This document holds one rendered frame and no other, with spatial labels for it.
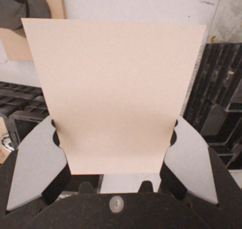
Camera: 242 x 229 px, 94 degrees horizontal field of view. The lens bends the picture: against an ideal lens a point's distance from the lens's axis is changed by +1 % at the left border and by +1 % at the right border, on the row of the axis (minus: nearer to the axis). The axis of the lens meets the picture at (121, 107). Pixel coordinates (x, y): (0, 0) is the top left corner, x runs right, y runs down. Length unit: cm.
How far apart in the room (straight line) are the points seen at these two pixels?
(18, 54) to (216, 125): 148
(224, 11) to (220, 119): 93
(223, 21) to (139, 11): 112
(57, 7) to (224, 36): 140
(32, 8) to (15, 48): 18
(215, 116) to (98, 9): 119
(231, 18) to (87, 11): 132
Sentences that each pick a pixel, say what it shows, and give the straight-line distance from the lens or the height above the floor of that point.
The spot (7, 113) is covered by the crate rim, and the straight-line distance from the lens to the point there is 46.
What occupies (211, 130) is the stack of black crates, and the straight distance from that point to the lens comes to 142.
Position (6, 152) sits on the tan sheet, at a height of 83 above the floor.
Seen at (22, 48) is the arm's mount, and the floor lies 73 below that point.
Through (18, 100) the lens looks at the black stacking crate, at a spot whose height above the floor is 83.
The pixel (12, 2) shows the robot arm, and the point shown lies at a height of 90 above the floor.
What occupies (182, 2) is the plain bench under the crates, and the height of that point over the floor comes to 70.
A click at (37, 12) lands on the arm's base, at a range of 49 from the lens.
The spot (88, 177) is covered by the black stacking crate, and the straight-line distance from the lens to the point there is 70.
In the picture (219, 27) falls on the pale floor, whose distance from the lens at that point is 154.
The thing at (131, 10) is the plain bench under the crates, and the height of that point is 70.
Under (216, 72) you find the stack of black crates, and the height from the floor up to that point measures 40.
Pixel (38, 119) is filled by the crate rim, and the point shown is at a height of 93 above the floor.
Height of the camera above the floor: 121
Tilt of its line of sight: 62 degrees down
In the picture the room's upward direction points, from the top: 176 degrees clockwise
